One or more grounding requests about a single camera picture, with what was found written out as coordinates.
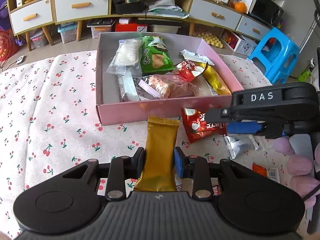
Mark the red round lantern bag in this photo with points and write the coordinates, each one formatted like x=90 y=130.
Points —
x=8 y=45

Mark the right hand pink glove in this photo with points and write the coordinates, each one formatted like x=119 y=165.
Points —
x=298 y=167

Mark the grey Chinese snack packet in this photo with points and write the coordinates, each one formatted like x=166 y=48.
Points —
x=127 y=88

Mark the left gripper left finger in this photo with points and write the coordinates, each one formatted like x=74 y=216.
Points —
x=121 y=169

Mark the gold yellow snack packet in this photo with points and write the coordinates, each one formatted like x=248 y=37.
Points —
x=158 y=172

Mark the orange fruit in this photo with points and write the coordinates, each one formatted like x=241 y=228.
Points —
x=240 y=7

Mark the red box under cabinet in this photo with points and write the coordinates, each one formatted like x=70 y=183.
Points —
x=131 y=27

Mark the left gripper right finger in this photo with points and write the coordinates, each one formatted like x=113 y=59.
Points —
x=195 y=168

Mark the orange lotus root packet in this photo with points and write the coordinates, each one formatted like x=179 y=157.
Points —
x=195 y=57

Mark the pink wafer snack packet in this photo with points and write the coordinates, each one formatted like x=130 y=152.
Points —
x=167 y=86

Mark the green snack packet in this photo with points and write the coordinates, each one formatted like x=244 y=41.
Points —
x=155 y=56

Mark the long wooden TV cabinet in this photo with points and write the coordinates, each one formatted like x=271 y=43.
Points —
x=27 y=15

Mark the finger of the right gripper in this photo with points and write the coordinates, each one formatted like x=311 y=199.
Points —
x=218 y=115
x=249 y=127

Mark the white microwave oven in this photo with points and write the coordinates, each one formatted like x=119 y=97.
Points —
x=268 y=11

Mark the clear white cracker packet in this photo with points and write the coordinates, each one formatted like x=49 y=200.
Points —
x=127 y=58

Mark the white printed box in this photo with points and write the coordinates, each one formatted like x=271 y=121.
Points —
x=238 y=43

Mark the pink cardboard box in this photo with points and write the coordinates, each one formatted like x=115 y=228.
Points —
x=158 y=74

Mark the blue plastic stool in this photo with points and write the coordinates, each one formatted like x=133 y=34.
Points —
x=278 y=54

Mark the black storage bin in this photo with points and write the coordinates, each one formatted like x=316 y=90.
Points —
x=122 y=7

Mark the red snack packet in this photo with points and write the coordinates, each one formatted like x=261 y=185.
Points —
x=196 y=126
x=189 y=70

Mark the yellow egg tray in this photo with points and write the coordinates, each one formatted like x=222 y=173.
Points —
x=208 y=36

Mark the silver foil snack packet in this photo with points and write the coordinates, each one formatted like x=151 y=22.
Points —
x=240 y=143

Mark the yellow snack bar in box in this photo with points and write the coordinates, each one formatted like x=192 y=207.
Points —
x=214 y=79

